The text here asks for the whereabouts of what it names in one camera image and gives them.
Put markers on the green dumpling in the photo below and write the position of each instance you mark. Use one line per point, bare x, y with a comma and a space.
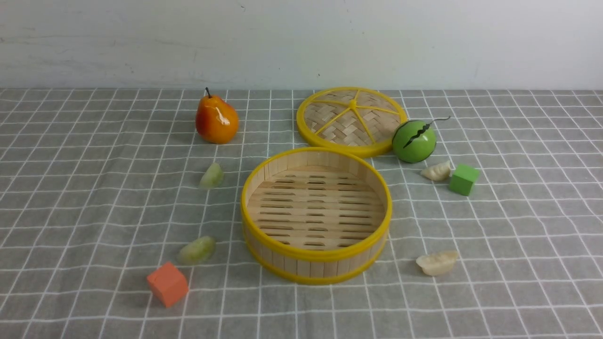
197, 251
213, 177

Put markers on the green toy watermelon ball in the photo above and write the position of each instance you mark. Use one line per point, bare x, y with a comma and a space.
414, 141

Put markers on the white dumpling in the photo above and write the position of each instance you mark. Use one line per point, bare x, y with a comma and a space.
438, 263
438, 172

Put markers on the bamboo steamer tray yellow rim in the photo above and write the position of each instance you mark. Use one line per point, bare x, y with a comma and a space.
316, 215

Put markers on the woven bamboo steamer lid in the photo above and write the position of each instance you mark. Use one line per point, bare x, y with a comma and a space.
354, 120

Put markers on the orange yellow toy pear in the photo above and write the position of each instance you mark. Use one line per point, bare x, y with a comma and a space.
217, 122

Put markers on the green wooden cube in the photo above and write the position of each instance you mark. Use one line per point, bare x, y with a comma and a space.
463, 179

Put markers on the orange wooden cube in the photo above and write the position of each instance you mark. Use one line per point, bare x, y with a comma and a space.
168, 284

